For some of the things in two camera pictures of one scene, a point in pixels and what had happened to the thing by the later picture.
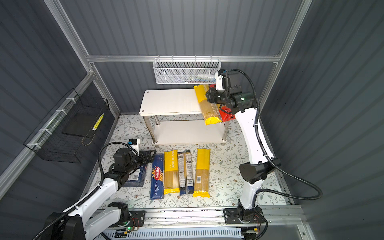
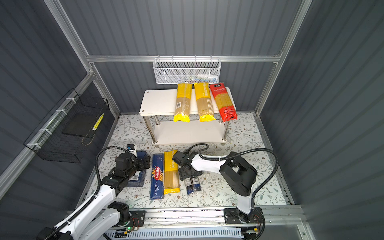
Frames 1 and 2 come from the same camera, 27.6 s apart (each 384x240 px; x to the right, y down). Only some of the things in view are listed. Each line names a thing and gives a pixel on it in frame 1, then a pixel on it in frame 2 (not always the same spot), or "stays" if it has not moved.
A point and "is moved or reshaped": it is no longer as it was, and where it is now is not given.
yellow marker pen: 98,122 stays
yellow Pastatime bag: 211,111 is moved or reshaped
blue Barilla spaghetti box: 157,181 stays
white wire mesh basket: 185,70 stays
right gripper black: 211,92 → 183,175
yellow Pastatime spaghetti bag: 171,184 stays
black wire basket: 63,135 stays
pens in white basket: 199,78 stays
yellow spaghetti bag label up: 202,183 → 183,101
